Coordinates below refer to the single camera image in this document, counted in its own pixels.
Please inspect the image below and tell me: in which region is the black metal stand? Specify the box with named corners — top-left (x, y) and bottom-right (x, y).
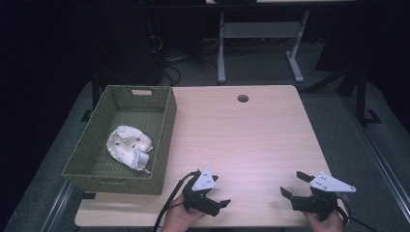
top-left (354, 64), bottom-right (383, 128)

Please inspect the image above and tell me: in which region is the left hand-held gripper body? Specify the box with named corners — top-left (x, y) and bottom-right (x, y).
top-left (181, 166), bottom-right (222, 218)

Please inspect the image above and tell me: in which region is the person's right hand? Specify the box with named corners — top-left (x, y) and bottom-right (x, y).
top-left (303, 206), bottom-right (346, 232)

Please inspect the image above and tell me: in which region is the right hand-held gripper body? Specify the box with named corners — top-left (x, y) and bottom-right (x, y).
top-left (289, 171), bottom-right (358, 222)

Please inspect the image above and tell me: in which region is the bundle of floor cables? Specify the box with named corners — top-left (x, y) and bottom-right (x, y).
top-left (146, 18), bottom-right (223, 87)

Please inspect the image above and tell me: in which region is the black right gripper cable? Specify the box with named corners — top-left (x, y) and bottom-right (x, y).
top-left (335, 196), bottom-right (379, 232)

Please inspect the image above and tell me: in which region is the aluminium floor rail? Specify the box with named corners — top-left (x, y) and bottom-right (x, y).
top-left (343, 96), bottom-right (410, 224)
top-left (40, 179), bottom-right (76, 232)

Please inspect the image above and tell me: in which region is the white dotted cloth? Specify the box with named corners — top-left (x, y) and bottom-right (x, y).
top-left (105, 125), bottom-right (155, 174)

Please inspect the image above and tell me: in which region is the white metal desk frame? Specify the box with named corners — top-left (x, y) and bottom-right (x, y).
top-left (217, 9), bottom-right (311, 85)

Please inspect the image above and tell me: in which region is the person's left hand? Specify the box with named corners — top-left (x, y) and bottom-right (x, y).
top-left (160, 195), bottom-right (208, 232)

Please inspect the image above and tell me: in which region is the green woven basket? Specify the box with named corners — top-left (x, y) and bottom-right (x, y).
top-left (61, 84), bottom-right (178, 196)

